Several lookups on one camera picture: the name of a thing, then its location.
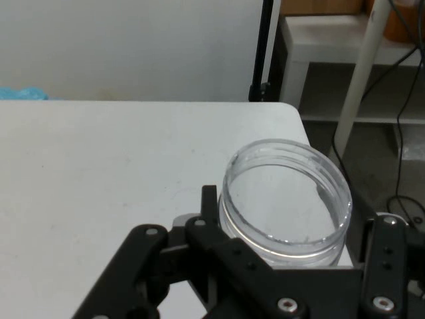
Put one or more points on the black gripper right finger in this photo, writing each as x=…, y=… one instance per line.
x=388, y=259

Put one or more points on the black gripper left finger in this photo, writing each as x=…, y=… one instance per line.
x=133, y=266

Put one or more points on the clear plastic jar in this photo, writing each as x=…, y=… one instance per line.
x=282, y=256

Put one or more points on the cyan foam mat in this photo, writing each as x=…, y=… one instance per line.
x=23, y=94

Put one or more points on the white side table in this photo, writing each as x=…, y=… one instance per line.
x=318, y=43

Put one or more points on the orange brown box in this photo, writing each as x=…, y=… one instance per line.
x=398, y=30

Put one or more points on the black tripod stand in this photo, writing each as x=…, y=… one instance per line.
x=262, y=50

